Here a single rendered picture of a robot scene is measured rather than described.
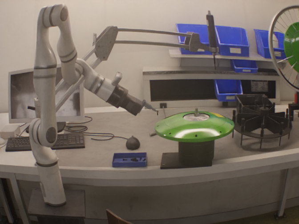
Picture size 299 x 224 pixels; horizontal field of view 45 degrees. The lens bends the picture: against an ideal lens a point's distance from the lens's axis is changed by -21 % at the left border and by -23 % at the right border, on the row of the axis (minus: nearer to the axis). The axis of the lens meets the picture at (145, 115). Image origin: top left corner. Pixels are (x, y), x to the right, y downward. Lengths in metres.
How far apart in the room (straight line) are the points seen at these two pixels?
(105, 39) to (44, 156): 0.54
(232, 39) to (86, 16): 0.90
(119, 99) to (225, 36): 1.10
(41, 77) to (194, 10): 1.34
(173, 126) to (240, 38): 1.09
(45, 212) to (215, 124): 0.73
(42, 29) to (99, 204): 1.70
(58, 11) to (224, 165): 0.89
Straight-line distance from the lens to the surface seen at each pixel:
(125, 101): 1.57
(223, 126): 1.58
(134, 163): 1.67
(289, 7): 2.03
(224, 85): 2.53
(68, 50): 1.47
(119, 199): 2.80
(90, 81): 1.55
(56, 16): 1.34
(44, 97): 1.36
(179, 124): 1.58
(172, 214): 2.85
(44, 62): 1.36
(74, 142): 1.91
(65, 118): 2.14
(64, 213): 1.45
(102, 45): 1.67
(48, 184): 1.47
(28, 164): 1.75
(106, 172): 1.65
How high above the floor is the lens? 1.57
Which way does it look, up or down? 16 degrees down
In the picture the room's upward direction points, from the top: 3 degrees counter-clockwise
